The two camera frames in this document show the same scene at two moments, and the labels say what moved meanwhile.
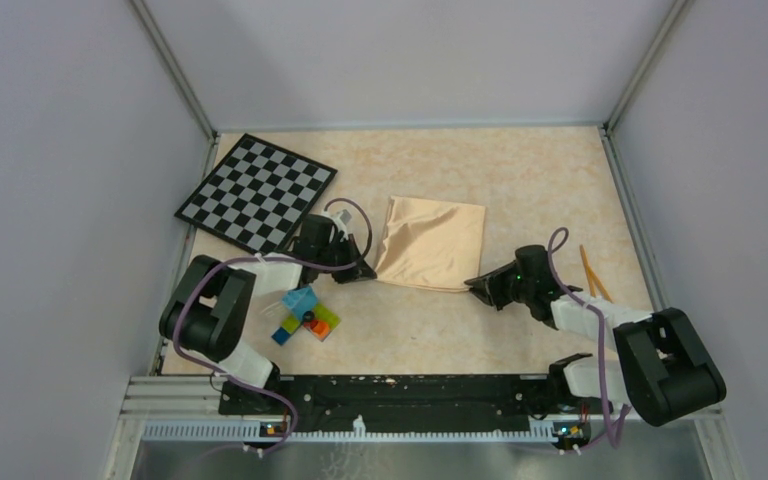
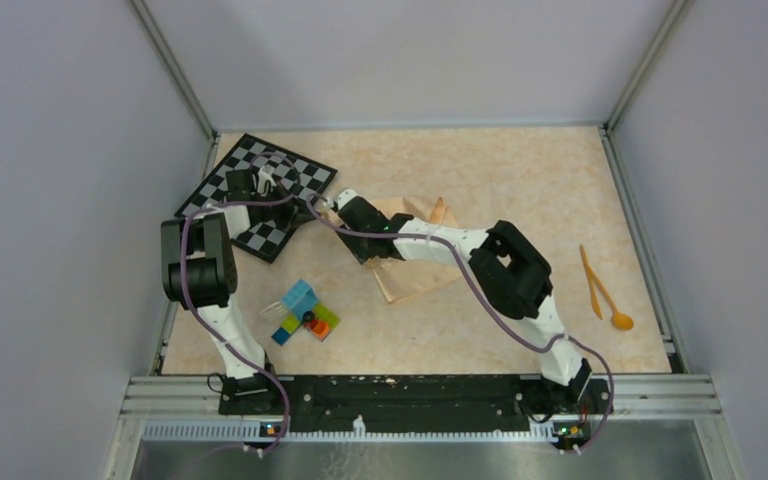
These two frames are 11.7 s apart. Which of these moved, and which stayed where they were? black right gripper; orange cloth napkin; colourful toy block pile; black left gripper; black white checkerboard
Moved: black right gripper; orange cloth napkin; black left gripper
Stayed: colourful toy block pile; black white checkerboard
